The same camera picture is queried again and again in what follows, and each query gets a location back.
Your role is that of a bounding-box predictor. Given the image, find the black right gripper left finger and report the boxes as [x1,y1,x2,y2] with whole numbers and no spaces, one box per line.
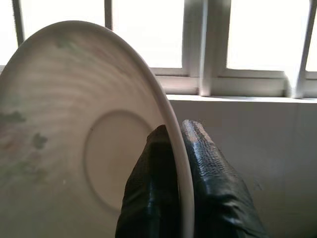
[115,124,183,238]

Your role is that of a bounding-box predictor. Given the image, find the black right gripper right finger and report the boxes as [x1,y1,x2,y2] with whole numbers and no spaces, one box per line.
[180,119,269,238]

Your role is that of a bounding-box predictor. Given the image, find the white floral plate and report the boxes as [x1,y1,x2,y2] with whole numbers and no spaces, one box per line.
[0,20,194,238]

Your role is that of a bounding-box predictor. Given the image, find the white window frame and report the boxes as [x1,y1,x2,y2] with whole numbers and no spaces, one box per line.
[0,0,317,98]

